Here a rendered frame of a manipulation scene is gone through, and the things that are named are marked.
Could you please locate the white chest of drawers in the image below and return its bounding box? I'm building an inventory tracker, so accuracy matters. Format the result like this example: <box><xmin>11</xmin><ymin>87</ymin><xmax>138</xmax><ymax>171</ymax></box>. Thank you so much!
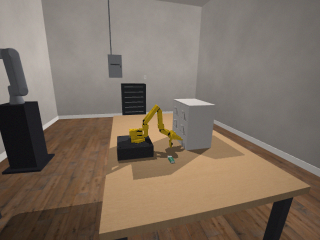
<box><xmin>172</xmin><ymin>98</ymin><xmax>216</xmax><ymax>151</ymax></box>

